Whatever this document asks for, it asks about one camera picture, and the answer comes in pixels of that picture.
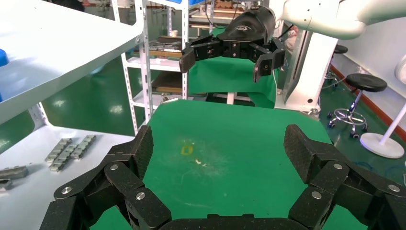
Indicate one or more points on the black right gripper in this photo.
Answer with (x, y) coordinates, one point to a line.
(250, 28)

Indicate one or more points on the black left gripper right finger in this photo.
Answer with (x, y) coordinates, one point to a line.
(330, 177)

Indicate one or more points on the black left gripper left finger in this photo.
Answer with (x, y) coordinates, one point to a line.
(127, 177)

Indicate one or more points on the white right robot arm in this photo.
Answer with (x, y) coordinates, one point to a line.
(333, 19)

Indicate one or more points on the green cloth on background table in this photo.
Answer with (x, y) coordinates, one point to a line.
(222, 76)

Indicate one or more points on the ribbed grey metal bar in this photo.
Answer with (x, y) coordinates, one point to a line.
(83, 146)
(63, 157)
(57, 149)
(14, 173)

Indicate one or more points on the white paper cup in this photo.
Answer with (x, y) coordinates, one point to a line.
(174, 33)

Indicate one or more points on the wooden board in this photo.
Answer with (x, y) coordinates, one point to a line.
(165, 54)

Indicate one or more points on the brown cardboard sheet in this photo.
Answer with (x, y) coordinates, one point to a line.
(168, 82)

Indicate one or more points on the white perforated background rack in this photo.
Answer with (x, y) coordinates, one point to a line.
(158, 63)

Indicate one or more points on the metal table clamp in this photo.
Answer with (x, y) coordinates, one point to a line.
(168, 99)

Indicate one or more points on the white robot torso column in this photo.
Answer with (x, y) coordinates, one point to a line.
(314, 70)

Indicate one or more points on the black round stool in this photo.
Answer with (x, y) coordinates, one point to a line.
(366, 82)
(341, 49)

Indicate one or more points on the white metal shelf rack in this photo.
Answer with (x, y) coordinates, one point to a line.
(47, 47)

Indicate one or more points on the blue plastic bin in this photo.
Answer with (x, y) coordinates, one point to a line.
(3, 58)

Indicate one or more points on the white pedestal fan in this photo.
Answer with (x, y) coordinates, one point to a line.
(382, 146)

